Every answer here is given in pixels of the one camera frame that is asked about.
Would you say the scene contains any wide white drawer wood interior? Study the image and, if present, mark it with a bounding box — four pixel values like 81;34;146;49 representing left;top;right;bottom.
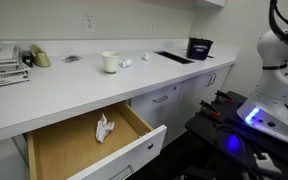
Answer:
25;101;168;180

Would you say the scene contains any small white drawer with lock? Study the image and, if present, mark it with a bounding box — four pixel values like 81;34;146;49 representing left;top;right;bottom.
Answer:
130;82;184;116

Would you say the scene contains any white paper cup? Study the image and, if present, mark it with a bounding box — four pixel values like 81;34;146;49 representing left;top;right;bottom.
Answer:
100;51;122;75

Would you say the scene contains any white lower cabinet door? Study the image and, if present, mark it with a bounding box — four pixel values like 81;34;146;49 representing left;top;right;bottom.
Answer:
212;65;232;98
175;73;216;138

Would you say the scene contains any crumpled white paper tissue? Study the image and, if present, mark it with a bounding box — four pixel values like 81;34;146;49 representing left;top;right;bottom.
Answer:
94;113;116;144

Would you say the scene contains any black plastic bin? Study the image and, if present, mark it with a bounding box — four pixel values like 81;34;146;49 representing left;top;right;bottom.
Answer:
186;37;214;61

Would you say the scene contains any black robot table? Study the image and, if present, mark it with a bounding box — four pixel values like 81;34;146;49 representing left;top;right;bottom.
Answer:
183;90;288;180

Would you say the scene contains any bunch of metal keys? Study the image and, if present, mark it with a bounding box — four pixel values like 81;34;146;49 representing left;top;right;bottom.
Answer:
61;54;83;64

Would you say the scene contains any black stapler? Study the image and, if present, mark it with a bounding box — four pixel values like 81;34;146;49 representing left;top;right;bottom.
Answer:
21;49;34;68

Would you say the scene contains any white wall outlet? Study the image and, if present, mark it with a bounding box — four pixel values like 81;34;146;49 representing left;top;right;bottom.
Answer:
149;21;158;34
82;13;97;34

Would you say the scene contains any black clamp orange handle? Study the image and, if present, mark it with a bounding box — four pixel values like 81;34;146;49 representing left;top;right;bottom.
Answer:
214;89;234;104
198;99;222;118

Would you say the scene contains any white upper wall cabinet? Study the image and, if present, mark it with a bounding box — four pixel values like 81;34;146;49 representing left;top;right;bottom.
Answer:
193;0;228;8

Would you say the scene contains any white cable plug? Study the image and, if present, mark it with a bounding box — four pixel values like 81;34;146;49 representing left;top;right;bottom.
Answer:
253;152;282;176

